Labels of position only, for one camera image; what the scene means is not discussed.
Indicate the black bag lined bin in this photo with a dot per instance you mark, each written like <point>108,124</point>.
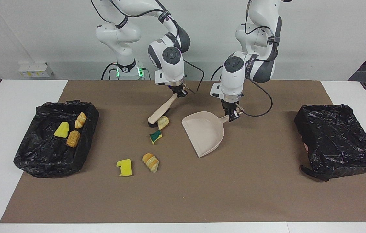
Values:
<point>335,139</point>
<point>37,155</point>

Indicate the brown bread bun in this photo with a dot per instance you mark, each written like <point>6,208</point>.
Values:
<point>73,139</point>

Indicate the wavy yellow green sponge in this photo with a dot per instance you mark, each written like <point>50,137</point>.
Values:
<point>62,130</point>

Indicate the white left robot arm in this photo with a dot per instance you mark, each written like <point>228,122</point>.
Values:
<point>233,81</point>

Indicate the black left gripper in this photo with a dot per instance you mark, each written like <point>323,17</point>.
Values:
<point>231,105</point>

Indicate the beige plastic dustpan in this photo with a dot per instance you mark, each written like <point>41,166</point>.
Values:
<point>204,136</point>

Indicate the brown table mat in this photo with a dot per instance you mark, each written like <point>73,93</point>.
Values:
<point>183,200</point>

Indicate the small striped bread roll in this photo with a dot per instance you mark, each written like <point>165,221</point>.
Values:
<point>80,120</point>

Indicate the striped croissant bread piece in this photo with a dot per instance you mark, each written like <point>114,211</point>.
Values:
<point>151,162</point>

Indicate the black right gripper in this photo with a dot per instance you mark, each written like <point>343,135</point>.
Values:
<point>178,88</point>

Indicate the notched yellow sponge piece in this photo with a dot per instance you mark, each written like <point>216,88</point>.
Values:
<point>125,168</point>

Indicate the green yellow sponge wedge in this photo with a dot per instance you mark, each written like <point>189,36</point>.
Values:
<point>156,137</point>

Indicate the white wall socket boxes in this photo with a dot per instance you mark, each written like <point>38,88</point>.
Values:
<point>35,70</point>

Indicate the pale bread piece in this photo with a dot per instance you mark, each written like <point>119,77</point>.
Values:
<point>163,123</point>

